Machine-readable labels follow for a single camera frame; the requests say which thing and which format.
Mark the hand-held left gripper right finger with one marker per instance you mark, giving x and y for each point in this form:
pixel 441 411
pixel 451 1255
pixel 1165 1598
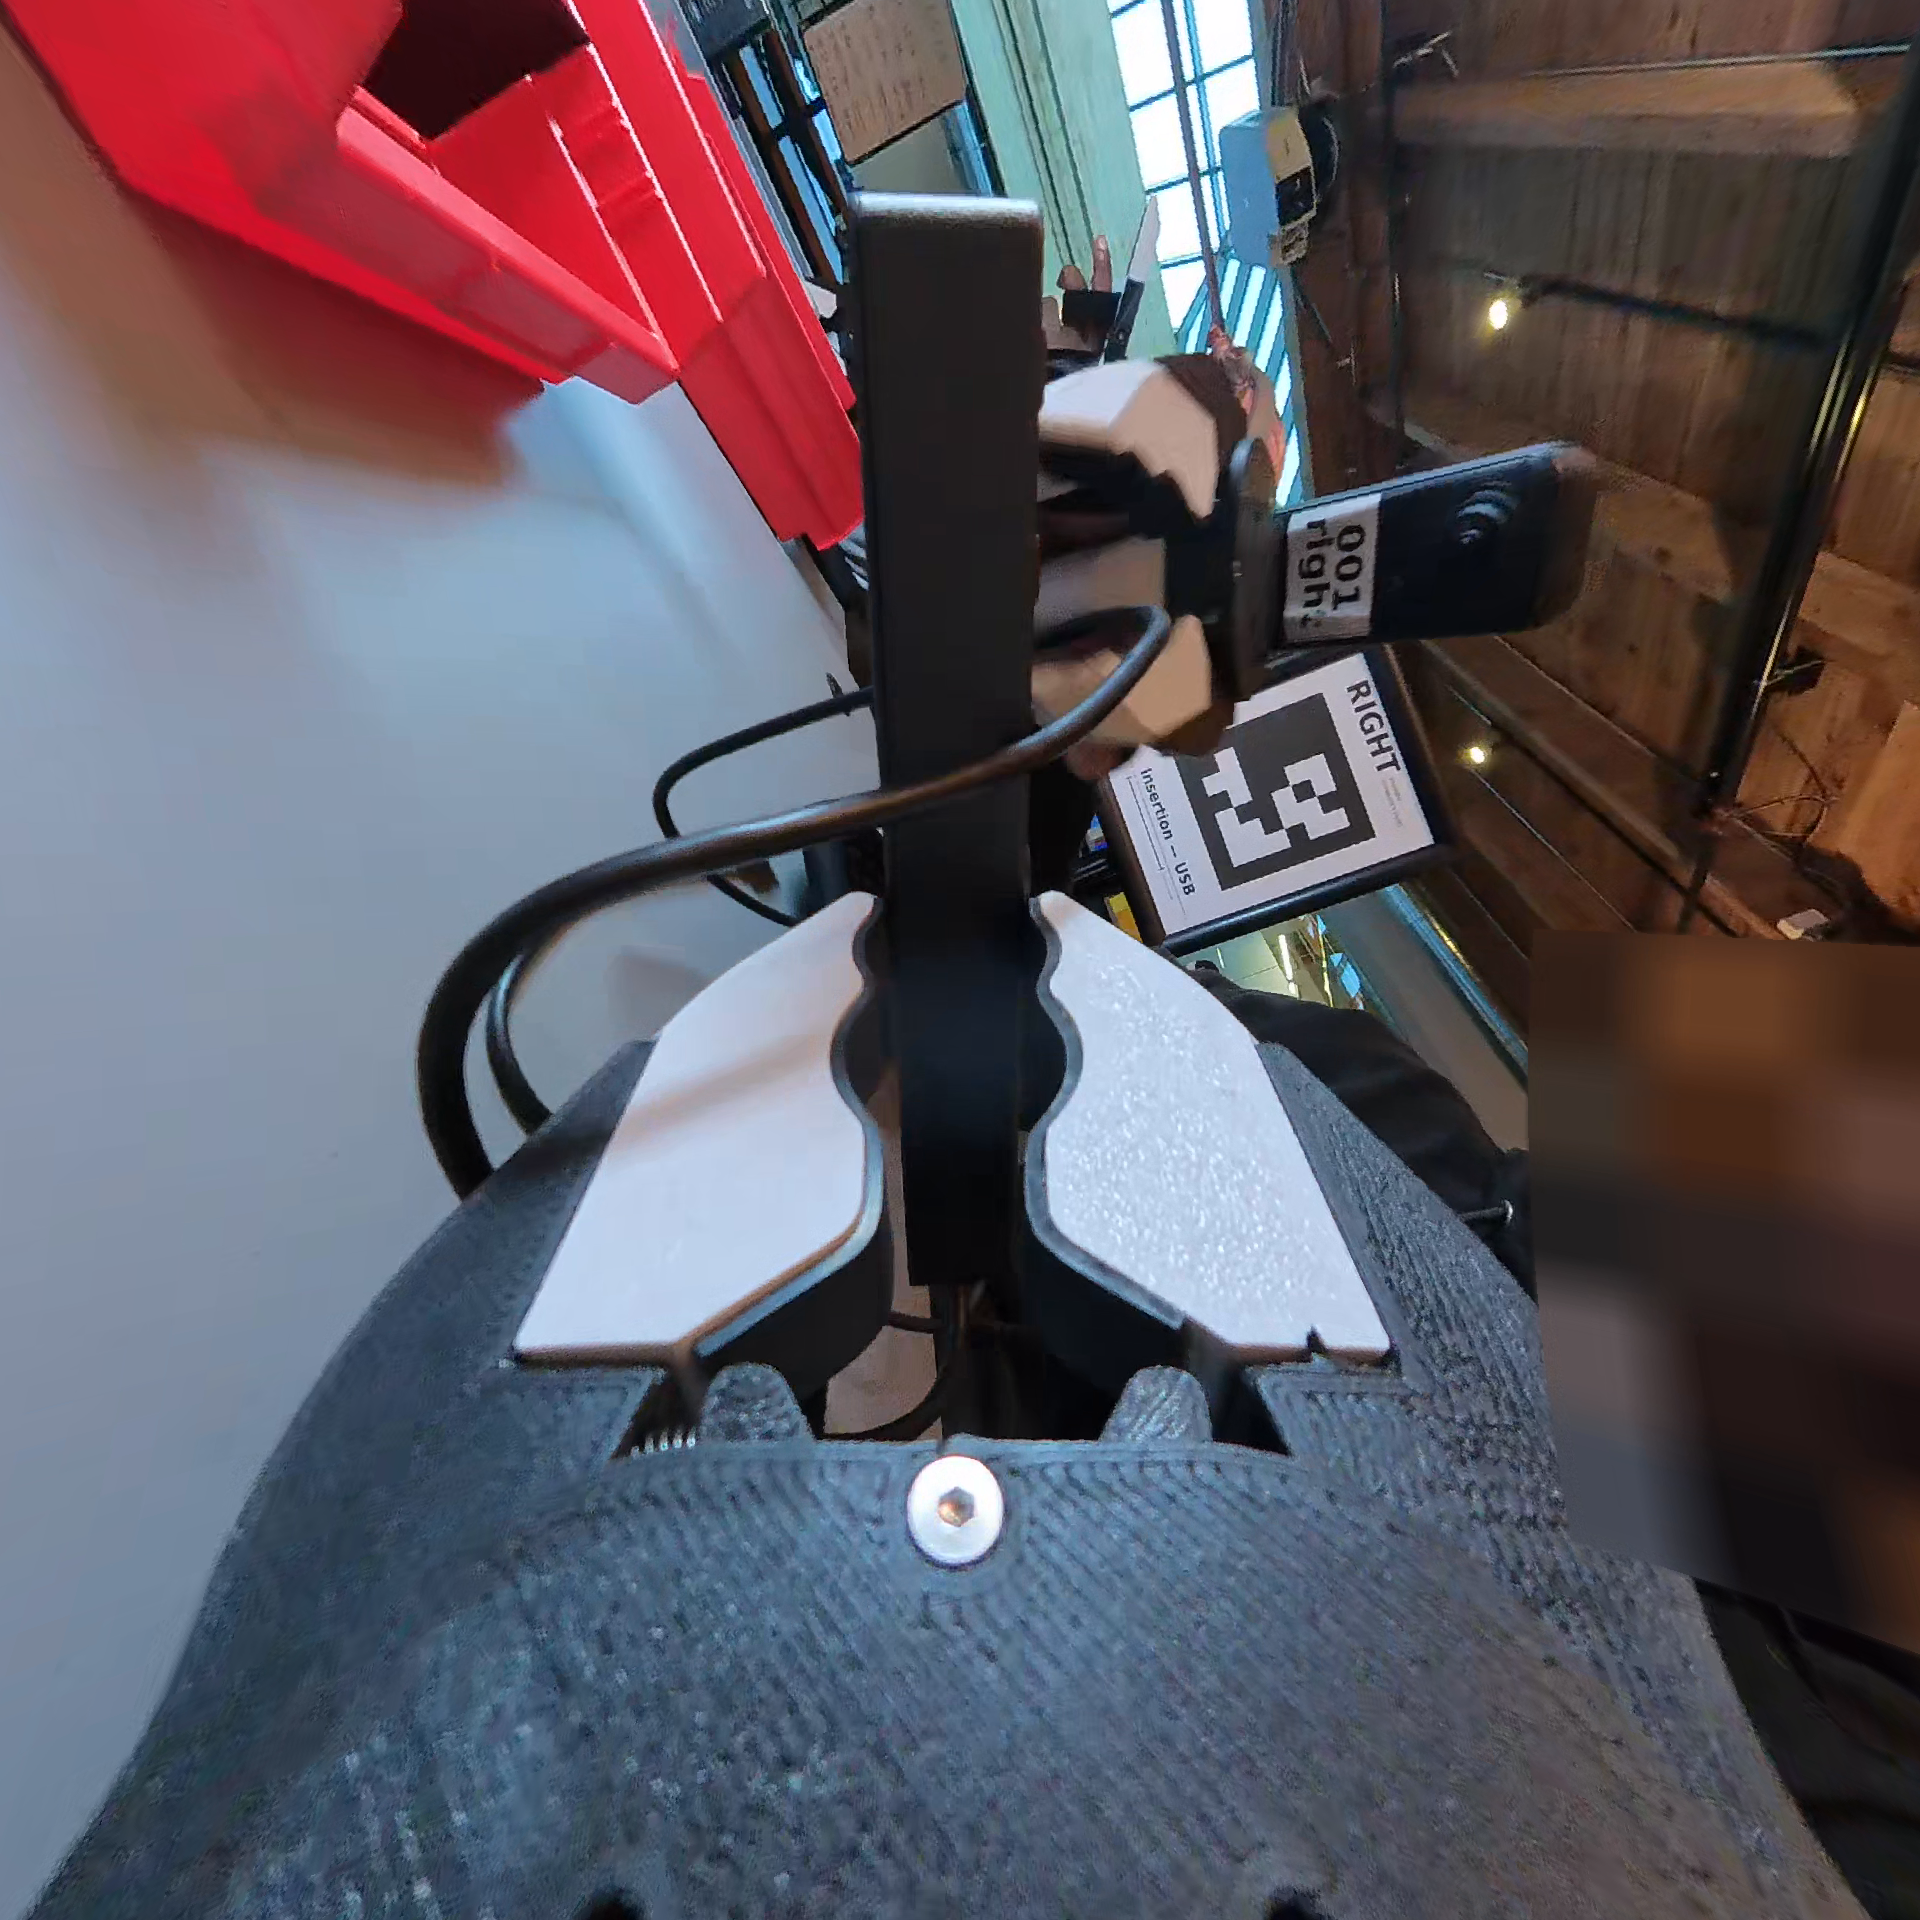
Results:
pixel 1184 1170

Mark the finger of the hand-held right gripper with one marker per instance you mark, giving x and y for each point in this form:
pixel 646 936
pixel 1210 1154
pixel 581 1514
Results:
pixel 1141 682
pixel 1149 420

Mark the black USB hub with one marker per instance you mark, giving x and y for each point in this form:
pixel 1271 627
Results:
pixel 944 601

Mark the person's right hand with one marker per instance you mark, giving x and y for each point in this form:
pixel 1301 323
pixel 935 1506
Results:
pixel 1083 278

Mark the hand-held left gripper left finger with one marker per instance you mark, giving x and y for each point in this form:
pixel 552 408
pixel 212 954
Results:
pixel 721 1170

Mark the black metal frame post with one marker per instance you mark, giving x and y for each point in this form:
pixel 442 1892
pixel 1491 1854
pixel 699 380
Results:
pixel 1792 571

